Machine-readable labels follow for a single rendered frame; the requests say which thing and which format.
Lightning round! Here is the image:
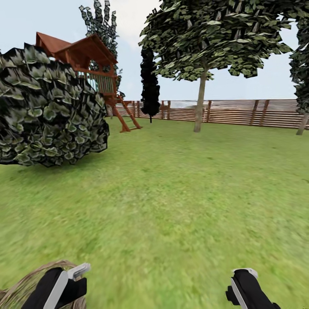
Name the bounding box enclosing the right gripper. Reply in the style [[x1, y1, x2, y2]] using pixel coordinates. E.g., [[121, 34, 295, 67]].
[[225, 285, 240, 306]]

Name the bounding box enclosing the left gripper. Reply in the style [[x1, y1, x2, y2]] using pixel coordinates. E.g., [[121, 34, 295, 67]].
[[55, 278, 87, 309]]

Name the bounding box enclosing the wicker basket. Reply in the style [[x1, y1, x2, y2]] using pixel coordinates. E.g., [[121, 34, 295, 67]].
[[0, 260, 87, 309]]

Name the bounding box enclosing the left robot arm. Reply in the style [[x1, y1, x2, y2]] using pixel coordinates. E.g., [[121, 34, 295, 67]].
[[20, 262, 91, 309]]

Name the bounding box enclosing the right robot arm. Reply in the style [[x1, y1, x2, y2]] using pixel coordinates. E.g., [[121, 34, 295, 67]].
[[225, 268, 281, 309]]

